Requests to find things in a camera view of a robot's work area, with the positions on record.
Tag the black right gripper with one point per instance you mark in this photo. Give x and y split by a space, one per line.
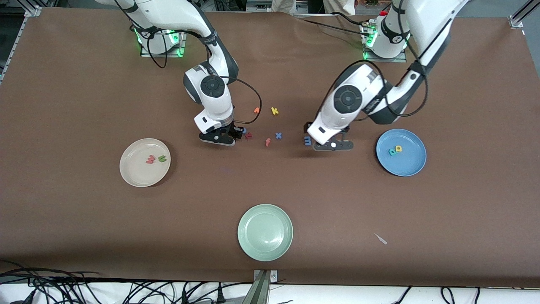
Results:
233 129

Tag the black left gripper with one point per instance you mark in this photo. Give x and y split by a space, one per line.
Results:
307 126

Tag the blue foam letter m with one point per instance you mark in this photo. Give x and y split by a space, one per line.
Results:
307 142

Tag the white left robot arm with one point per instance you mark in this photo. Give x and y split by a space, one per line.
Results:
350 99

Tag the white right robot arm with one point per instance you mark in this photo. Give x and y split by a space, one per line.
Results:
211 88

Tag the pale green plate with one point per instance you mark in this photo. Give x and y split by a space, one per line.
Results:
265 232

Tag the blue plate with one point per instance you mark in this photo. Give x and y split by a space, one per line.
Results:
407 164

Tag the beige plate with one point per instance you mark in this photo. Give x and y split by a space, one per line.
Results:
139 173

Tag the person leg beige trousers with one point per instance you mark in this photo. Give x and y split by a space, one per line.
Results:
284 6
339 6

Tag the grey metal beam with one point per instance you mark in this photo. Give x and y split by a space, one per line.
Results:
261 6

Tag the white tape scrap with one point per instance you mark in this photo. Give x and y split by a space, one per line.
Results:
381 239

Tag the aluminium corner profile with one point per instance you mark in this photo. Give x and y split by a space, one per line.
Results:
33 11
519 23

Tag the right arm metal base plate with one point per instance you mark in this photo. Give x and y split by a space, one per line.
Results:
168 55

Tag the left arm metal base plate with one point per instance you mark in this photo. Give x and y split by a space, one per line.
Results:
396 60

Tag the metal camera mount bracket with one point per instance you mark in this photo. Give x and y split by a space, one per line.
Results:
263 278

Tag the aluminium side rail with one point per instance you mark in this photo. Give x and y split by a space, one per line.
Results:
14 42

